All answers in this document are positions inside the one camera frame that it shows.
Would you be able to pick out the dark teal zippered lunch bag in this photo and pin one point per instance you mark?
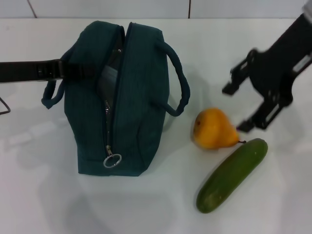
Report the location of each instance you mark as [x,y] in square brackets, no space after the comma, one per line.
[141,109]

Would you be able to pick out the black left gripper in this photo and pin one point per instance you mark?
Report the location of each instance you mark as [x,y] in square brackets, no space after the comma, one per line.
[22,71]

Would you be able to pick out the green cucumber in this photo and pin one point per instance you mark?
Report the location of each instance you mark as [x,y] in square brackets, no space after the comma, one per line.
[229,178]

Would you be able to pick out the orange-yellow pear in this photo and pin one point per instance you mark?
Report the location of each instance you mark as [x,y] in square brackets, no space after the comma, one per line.
[212,129]

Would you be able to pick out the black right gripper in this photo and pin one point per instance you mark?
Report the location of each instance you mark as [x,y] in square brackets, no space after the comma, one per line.
[275,73]

